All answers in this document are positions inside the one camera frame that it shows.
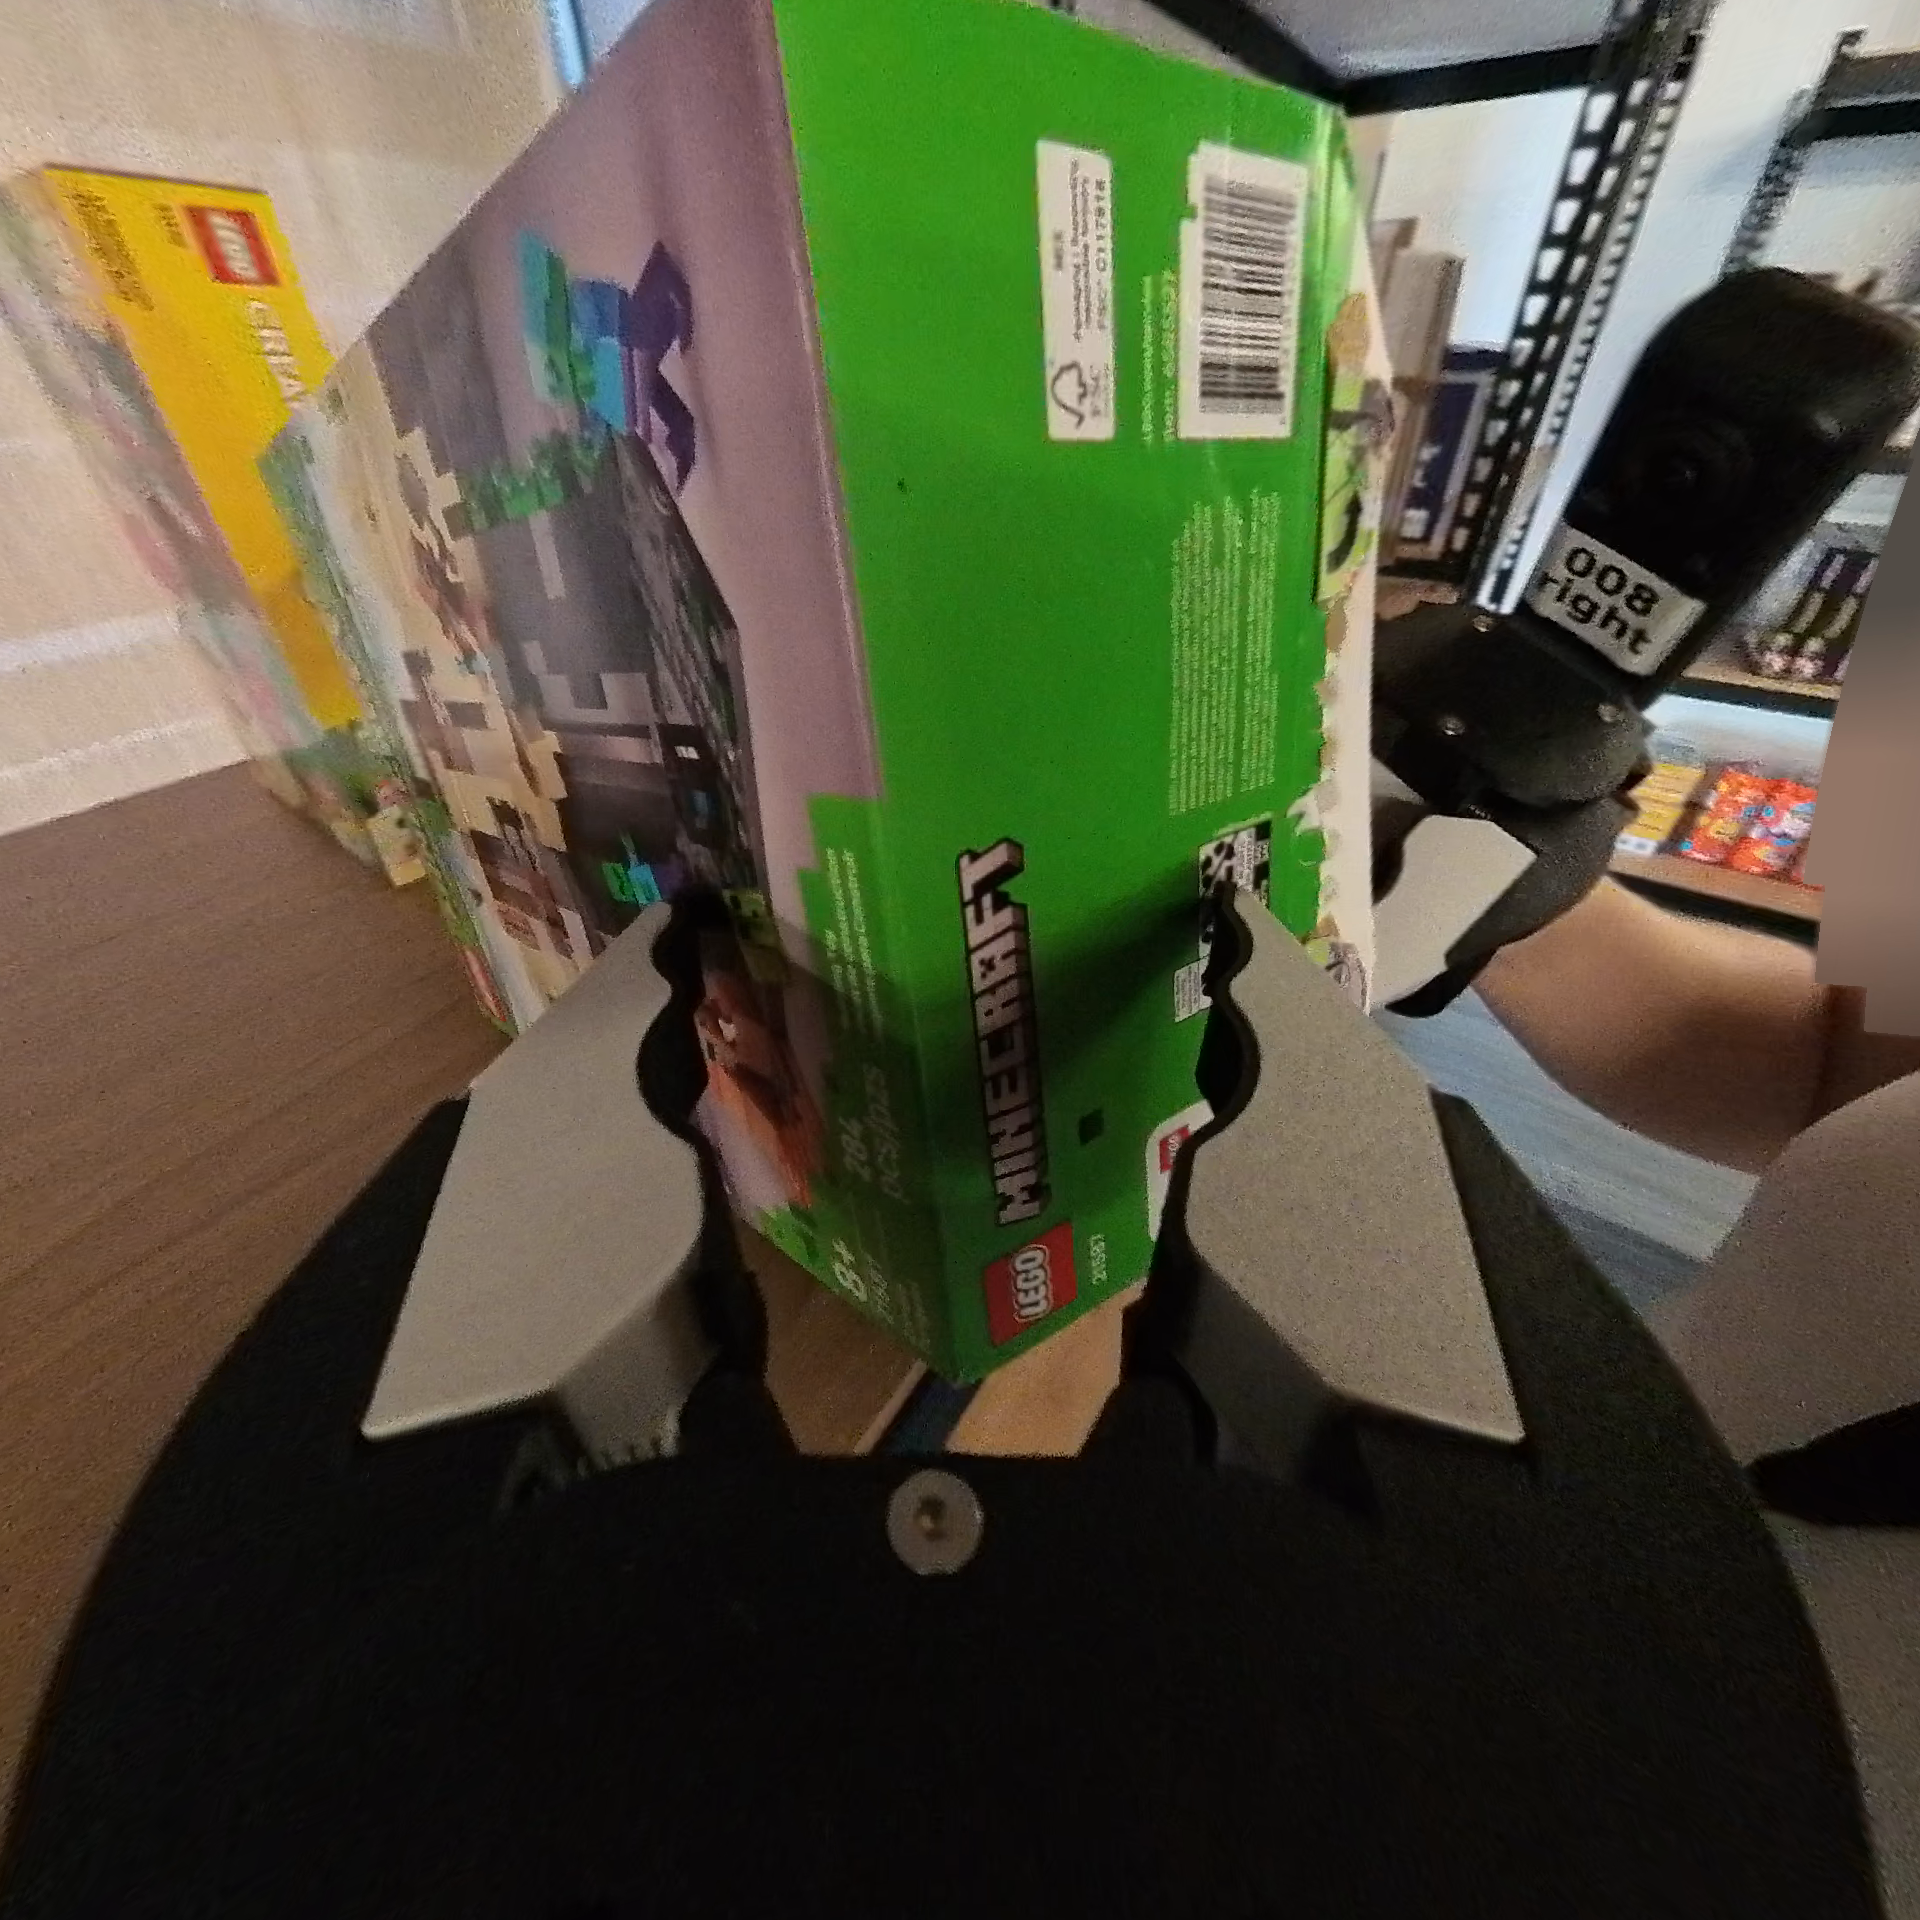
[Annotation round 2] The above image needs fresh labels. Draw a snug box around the person's right forearm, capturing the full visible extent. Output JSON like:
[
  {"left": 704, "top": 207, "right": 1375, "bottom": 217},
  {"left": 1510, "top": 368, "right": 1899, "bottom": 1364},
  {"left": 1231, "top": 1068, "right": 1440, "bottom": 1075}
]
[{"left": 1470, "top": 879, "right": 1920, "bottom": 1187}]

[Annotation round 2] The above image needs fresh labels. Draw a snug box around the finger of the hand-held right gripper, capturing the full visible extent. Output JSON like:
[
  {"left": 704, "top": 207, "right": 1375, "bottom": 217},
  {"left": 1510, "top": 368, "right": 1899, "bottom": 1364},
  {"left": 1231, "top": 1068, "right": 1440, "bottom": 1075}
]
[{"left": 1370, "top": 807, "right": 1544, "bottom": 1009}]

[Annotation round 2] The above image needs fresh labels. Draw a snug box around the wooden desk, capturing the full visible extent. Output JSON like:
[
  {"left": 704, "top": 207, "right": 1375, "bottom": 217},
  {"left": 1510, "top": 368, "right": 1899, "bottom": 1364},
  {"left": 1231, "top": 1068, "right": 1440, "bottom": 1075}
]
[{"left": 0, "top": 757, "right": 1144, "bottom": 1712}]

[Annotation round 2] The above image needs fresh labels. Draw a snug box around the yellow toy box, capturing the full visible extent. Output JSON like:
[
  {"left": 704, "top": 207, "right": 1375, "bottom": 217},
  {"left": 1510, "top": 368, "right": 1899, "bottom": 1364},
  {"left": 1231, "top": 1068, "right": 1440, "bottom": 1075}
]
[{"left": 0, "top": 165, "right": 377, "bottom": 864}]

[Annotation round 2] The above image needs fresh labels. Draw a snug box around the green toy box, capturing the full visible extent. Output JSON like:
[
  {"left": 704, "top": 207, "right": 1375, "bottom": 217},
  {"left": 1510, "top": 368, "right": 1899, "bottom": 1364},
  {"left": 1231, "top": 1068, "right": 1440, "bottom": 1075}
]
[
  {"left": 257, "top": 337, "right": 528, "bottom": 1040},
  {"left": 359, "top": 0, "right": 1375, "bottom": 1385}
]

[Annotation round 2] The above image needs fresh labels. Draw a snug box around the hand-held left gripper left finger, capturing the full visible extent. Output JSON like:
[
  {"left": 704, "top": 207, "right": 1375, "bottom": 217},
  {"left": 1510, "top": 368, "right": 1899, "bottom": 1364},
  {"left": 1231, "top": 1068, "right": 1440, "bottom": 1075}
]
[{"left": 364, "top": 900, "right": 748, "bottom": 1474}]

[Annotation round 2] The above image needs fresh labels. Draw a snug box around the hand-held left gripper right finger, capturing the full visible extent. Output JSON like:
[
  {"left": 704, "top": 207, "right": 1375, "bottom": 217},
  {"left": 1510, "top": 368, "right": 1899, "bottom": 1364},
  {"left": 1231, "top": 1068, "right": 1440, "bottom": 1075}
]
[{"left": 1153, "top": 888, "right": 1528, "bottom": 1474}]

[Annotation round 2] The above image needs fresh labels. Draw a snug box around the row of snack packets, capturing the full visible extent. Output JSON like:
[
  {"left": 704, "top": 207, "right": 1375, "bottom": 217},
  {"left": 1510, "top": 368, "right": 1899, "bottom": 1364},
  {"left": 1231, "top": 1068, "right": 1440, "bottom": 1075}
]
[{"left": 1628, "top": 757, "right": 1817, "bottom": 880}]

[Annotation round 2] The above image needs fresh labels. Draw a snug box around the grey metal shelf rack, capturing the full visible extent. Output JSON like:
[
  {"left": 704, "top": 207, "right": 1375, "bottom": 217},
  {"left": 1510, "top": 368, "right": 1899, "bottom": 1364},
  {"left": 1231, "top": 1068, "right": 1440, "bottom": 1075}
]
[{"left": 1372, "top": 29, "right": 1920, "bottom": 924}]

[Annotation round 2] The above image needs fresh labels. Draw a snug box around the person's white shirt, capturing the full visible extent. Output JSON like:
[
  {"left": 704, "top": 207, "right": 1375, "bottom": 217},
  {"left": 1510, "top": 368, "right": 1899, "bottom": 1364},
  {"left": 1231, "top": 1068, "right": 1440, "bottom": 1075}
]
[{"left": 1651, "top": 1072, "right": 1920, "bottom": 1920}]

